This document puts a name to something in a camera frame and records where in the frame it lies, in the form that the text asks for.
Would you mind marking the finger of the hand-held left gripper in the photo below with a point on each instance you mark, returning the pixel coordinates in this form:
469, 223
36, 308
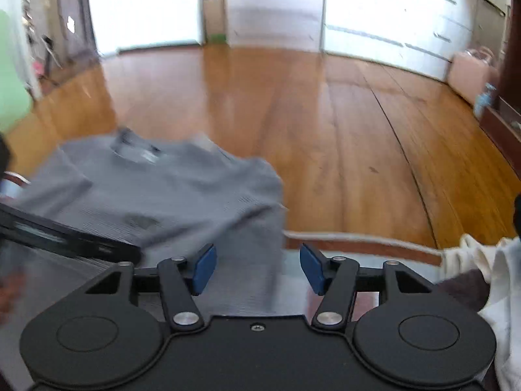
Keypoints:
118, 250

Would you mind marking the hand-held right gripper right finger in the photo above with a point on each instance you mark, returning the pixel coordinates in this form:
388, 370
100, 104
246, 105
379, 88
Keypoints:
311, 271

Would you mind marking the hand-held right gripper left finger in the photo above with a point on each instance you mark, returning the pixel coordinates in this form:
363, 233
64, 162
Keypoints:
205, 269

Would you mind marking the grey t-shirt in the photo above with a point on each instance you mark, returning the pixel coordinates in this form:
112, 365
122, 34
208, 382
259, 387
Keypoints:
163, 187

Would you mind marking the stack of folded clothes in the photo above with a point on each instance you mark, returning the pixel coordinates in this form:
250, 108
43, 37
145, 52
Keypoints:
504, 285

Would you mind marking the checkered rug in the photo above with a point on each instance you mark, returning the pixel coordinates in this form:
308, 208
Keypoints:
368, 252

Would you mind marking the green panel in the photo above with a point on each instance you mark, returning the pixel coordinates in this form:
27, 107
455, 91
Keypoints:
12, 81

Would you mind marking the brown folded garment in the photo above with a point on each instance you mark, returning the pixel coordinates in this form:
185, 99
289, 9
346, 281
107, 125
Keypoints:
464, 289

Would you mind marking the brown wooden door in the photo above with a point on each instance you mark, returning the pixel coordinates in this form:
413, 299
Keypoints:
75, 8

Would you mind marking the small green item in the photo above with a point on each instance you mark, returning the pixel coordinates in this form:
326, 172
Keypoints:
216, 38

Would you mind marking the dark wooden shelf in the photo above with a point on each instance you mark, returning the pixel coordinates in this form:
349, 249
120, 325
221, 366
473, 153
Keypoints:
498, 126

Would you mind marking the blue bottle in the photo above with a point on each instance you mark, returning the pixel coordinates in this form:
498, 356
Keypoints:
483, 102

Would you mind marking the pink bag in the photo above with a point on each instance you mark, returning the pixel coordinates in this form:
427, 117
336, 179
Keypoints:
468, 75

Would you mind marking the cardboard box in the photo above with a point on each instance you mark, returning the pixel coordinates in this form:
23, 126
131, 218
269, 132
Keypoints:
215, 18

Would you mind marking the white drawer unit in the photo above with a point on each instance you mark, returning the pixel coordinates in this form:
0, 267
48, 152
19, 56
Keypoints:
386, 20

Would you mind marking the white wardrobe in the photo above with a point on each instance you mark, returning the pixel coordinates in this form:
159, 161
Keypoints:
276, 8

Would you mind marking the white post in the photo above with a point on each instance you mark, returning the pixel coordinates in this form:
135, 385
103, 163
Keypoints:
30, 61

